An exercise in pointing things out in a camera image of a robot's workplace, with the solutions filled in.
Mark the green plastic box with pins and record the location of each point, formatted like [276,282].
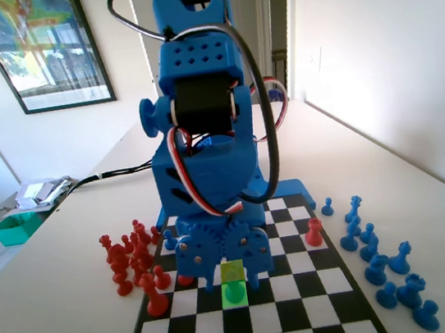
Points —
[16,230]

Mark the blue chess bishop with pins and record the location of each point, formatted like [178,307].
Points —
[349,240]
[370,250]

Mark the red chess bishop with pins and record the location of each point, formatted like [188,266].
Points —
[140,250]
[140,232]

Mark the blue chess pawn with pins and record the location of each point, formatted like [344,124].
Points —
[387,296]
[234,293]
[368,233]
[169,242]
[426,315]
[327,206]

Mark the blue chess rook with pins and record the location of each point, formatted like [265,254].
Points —
[412,292]

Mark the red chess pawn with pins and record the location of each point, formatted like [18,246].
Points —
[123,286]
[161,278]
[155,234]
[127,243]
[185,280]

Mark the blue chess knight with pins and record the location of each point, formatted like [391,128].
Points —
[377,270]

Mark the red piece board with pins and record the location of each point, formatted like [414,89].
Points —
[314,233]

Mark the blue chess queen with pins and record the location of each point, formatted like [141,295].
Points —
[354,208]

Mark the black and white chessboard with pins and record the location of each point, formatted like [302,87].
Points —
[299,296]

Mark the blue SO-100 robot arm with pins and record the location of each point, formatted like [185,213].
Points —
[199,58]

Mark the black framed poster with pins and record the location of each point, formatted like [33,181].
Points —
[53,53]

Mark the blue chair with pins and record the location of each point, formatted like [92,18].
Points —
[277,94]

